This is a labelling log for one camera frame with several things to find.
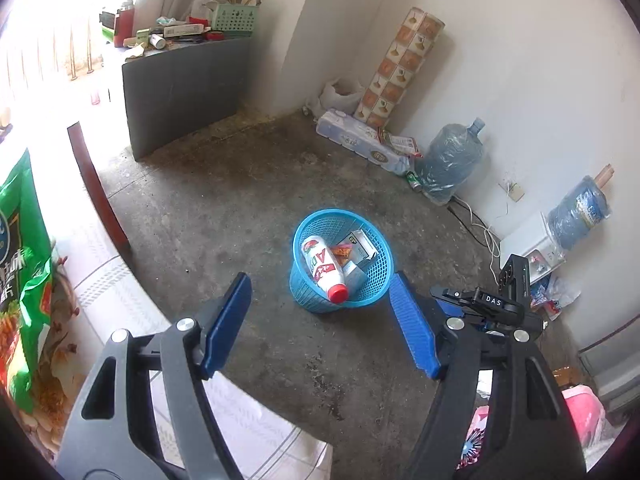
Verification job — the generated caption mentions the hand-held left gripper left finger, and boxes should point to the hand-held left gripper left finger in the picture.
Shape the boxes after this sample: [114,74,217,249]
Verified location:
[59,272,253,480]

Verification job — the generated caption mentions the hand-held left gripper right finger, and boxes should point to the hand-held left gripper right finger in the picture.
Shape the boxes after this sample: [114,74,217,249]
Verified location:
[389,270,587,480]

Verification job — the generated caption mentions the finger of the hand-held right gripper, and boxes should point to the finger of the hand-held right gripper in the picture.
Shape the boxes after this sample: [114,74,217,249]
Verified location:
[430,284,523,317]

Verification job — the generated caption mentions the blue plastic basket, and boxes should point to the blue plastic basket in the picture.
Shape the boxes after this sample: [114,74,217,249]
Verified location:
[289,207,396,315]

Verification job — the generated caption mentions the small white blue box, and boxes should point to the small white blue box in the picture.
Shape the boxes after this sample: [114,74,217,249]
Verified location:
[340,260,368,293]

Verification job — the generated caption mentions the grey white long box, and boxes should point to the grey white long box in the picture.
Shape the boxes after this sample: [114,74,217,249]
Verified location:
[346,229,378,266]

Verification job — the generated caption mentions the white bottle red cap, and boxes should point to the white bottle red cap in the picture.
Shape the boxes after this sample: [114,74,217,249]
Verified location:
[300,235,349,305]

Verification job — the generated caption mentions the green snack bag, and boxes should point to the green snack bag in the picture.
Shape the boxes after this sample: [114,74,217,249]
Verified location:
[0,149,57,413]

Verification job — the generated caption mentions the white water dispenser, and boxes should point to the white water dispenser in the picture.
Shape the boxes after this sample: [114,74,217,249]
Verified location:
[500,212,568,281]

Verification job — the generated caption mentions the clear plastic bag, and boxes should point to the clear plastic bag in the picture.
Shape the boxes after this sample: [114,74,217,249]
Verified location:
[530,272,583,321]

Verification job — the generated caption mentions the blue wrapped dispenser bottle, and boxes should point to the blue wrapped dispenser bottle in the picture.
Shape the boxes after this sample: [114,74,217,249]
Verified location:
[547,175,612,251]

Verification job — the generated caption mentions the floral tablecloth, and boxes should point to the floral tablecloth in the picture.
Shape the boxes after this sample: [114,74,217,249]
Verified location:
[0,105,333,480]

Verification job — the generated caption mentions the blue water jug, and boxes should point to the blue water jug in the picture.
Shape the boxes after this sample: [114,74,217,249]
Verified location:
[416,117,487,206]

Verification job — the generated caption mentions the pink fabric bundle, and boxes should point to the pink fabric bundle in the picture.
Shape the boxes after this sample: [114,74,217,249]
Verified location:
[467,382,608,466]

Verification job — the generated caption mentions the printed paper leaflet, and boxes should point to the printed paper leaflet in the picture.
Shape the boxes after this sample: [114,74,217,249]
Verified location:
[378,129,422,158]

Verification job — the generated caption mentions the toilet paper pack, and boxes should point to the toilet paper pack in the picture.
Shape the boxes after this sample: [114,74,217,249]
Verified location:
[316,109,412,176]

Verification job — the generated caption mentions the dark grey cabinet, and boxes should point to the dark grey cabinet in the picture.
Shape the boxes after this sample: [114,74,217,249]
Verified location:
[121,35,253,162]

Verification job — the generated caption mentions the crumpled white floor bag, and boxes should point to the crumpled white floor bag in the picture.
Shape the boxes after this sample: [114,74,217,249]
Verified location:
[317,77,366,113]

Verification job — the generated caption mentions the patterned wallpaper roll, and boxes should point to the patterned wallpaper roll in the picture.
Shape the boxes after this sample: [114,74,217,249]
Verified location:
[354,6,446,128]

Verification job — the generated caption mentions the white long carton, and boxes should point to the white long carton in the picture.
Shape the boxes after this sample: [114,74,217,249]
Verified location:
[164,22,210,38]

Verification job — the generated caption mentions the metal window bars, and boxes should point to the metal window bars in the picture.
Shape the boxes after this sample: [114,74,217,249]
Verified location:
[30,15,108,83]

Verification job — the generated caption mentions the green plastic storage basket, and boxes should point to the green plastic storage basket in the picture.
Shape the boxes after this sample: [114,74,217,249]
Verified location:
[209,2,261,37]

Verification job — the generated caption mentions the red thermos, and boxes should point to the red thermos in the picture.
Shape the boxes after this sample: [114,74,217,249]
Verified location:
[112,0,136,48]

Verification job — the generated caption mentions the white plastic bag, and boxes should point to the white plastic bag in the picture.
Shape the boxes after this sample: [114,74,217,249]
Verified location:
[189,0,221,26]

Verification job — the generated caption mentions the black cable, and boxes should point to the black cable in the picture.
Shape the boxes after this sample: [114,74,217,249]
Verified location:
[446,199,501,261]

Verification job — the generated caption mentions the wall socket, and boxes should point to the wall socket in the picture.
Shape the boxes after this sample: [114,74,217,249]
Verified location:
[499,178,526,203]

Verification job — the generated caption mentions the wooden table frame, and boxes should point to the wooden table frame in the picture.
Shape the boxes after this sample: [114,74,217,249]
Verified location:
[66,121,132,256]

